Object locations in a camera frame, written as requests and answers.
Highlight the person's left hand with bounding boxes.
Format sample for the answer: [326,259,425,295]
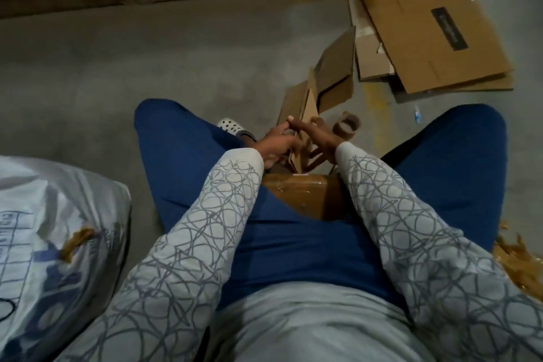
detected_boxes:
[252,120,302,170]

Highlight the person's right hand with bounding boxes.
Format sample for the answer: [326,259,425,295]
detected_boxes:
[287,115,349,174]

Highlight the brown packing tape roll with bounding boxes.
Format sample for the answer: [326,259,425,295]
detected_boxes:
[333,112,363,141]

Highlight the small brown cardboard box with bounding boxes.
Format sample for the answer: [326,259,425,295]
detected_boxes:
[277,27,357,174]

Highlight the person's right forearm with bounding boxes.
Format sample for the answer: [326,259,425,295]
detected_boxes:
[334,142,543,362]

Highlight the person's left forearm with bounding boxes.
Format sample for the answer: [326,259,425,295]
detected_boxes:
[55,148,266,362]

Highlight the person's left white clog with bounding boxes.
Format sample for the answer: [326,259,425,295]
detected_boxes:
[217,117,256,141]

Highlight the small cardboard box being taped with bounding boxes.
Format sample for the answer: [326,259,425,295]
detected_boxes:
[348,0,397,83]

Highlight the person's blue trousers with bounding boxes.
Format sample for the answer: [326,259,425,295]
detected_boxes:
[134,98,508,312]

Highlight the large flat black-label cardboard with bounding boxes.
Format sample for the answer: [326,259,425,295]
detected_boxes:
[350,0,514,94]

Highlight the flat brown cardboard sheet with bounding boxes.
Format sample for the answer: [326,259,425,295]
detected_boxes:
[450,71,515,93]

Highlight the person's grey shirt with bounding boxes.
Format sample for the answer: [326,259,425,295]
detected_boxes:
[206,304,436,362]

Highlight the crumpled brown tape scraps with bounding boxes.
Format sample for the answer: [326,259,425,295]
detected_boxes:
[492,222,543,301]

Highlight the brown plastic-wrapped stool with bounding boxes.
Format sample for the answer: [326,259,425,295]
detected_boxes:
[261,171,349,223]

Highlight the white woven sack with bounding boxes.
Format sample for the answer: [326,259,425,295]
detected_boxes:
[0,154,132,362]

